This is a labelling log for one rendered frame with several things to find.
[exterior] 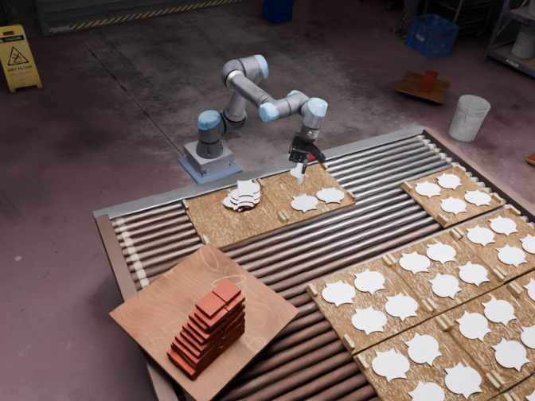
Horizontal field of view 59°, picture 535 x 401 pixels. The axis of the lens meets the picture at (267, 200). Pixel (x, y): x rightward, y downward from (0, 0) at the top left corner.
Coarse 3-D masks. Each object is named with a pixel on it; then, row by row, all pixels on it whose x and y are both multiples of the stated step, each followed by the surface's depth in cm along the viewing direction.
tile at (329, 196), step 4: (332, 188) 248; (320, 192) 245; (324, 192) 245; (328, 192) 245; (332, 192) 245; (336, 192) 246; (340, 192) 246; (316, 196) 244; (320, 196) 242; (324, 196) 243; (328, 196) 243; (332, 196) 243; (336, 196) 243; (340, 196) 243; (324, 200) 240; (328, 200) 240; (332, 200) 240; (336, 200) 240; (340, 200) 242
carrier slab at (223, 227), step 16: (224, 192) 241; (192, 208) 230; (208, 208) 231; (224, 208) 232; (256, 208) 233; (272, 208) 234; (208, 224) 223; (224, 224) 224; (240, 224) 224; (256, 224) 225; (272, 224) 226; (224, 240) 216; (240, 240) 218
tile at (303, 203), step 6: (294, 198) 240; (300, 198) 240; (306, 198) 240; (312, 198) 240; (294, 204) 236; (300, 204) 236; (306, 204) 237; (312, 204) 237; (300, 210) 234; (306, 210) 234
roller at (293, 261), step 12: (408, 216) 239; (420, 216) 241; (372, 228) 232; (384, 228) 232; (348, 240) 224; (360, 240) 227; (312, 252) 217; (324, 252) 219; (276, 264) 210; (288, 264) 211; (264, 276) 208
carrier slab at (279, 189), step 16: (288, 176) 254; (304, 176) 255; (320, 176) 256; (272, 192) 244; (288, 192) 244; (304, 192) 245; (288, 208) 235; (320, 208) 237; (336, 208) 238; (288, 224) 227
